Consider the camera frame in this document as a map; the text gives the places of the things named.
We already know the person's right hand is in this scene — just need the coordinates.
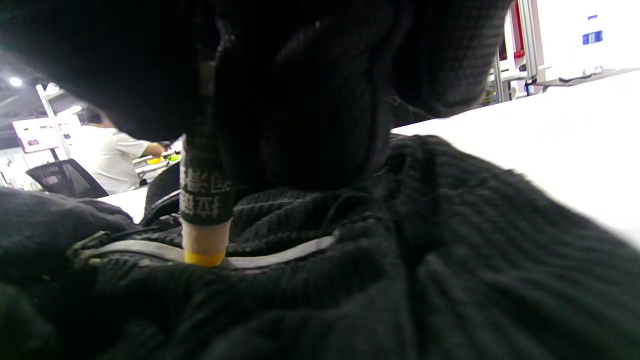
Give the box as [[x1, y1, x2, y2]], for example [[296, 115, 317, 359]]
[[0, 0, 516, 194]]

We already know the person's left hand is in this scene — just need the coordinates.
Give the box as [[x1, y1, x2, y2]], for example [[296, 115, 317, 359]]
[[0, 188, 137, 287]]

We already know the white green lubricant stick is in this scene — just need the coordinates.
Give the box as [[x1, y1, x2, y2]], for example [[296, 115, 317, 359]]
[[179, 60, 236, 268]]

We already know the black backpack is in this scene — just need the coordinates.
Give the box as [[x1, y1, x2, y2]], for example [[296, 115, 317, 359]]
[[0, 132, 640, 360]]

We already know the black chair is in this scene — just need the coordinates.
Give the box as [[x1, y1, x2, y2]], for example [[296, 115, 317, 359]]
[[25, 158, 108, 199]]

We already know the white display board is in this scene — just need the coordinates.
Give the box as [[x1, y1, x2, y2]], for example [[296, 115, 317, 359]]
[[12, 115, 83, 153]]

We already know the white cabinet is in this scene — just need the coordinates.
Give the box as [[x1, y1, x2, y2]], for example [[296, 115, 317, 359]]
[[531, 0, 640, 82]]

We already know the aluminium frame post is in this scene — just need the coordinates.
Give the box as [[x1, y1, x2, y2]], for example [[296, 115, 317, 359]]
[[492, 0, 540, 101]]

